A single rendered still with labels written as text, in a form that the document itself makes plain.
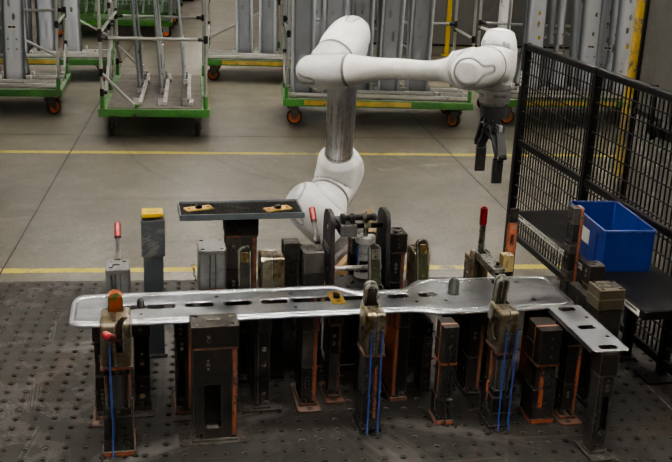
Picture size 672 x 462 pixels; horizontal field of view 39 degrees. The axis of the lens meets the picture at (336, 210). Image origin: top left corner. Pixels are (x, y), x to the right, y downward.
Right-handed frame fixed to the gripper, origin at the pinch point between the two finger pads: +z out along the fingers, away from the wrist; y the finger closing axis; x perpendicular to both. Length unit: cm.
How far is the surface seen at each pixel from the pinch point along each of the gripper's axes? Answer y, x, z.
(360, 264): -5.3, -35.4, 29.0
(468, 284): 8.3, -6.1, 31.3
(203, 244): -3, -82, 20
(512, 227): -0.8, 9.7, 17.3
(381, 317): 36, -40, 28
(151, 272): -17, -96, 34
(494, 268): 14.8, -1.3, 24.0
